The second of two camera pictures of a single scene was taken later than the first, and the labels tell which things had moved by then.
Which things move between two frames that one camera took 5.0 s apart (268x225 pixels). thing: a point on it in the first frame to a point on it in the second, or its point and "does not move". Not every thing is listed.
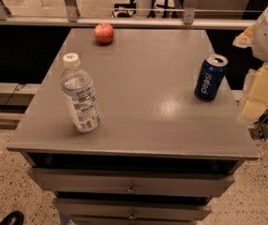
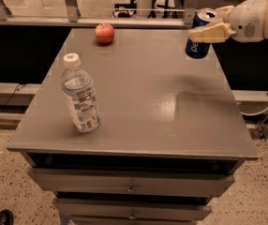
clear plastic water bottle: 78,85 does not move
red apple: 104,33 does not move
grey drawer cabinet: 158,154 does not move
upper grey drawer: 134,182 does not move
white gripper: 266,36 to 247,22
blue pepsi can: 210,77 to 196,49
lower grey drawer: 133,209 does not move
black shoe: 14,217 to 4,217
